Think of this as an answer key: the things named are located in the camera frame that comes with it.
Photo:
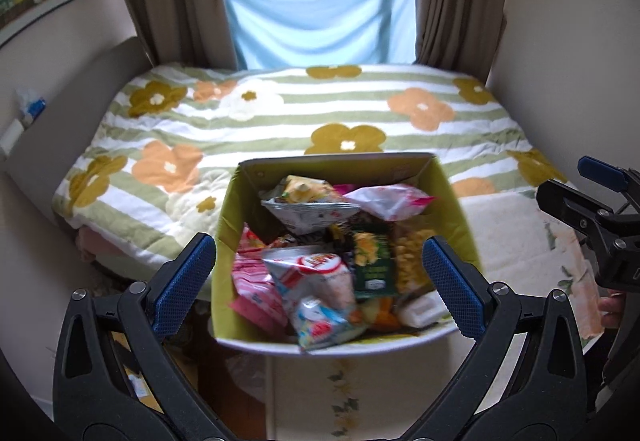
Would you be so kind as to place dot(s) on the blue cap bottle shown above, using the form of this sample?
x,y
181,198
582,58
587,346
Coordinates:
x,y
33,110

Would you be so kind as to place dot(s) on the yellow cheese sticks bag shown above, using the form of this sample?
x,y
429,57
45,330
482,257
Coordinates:
x,y
411,275

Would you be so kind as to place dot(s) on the dark green snack bag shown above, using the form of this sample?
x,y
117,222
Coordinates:
x,y
371,264

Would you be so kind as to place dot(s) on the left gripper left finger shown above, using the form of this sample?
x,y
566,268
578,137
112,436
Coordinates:
x,y
93,398

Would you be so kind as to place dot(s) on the pink striped snack bag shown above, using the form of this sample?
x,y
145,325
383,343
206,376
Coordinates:
x,y
258,300

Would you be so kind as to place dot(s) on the grey headboard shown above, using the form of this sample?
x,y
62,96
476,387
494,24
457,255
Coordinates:
x,y
45,152

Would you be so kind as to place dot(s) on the floral striped quilt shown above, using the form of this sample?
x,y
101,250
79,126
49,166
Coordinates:
x,y
157,167

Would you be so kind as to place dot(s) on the pale green orange snack bag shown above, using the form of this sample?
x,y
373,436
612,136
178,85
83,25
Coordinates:
x,y
423,311

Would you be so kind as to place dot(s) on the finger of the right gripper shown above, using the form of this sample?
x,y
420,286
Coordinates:
x,y
574,208
602,173

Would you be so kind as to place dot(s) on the blue window cloth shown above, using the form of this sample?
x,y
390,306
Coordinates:
x,y
270,34

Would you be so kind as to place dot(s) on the shrimp flakes snack bag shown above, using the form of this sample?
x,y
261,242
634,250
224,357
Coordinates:
x,y
317,295

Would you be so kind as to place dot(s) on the white tissue pack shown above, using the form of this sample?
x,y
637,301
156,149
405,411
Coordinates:
x,y
10,137

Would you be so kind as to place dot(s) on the person right hand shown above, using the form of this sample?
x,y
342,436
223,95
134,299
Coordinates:
x,y
612,308

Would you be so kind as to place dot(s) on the potato chips snack bag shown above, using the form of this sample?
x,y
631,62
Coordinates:
x,y
306,205

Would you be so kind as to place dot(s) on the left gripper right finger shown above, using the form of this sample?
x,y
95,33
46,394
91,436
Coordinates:
x,y
524,378

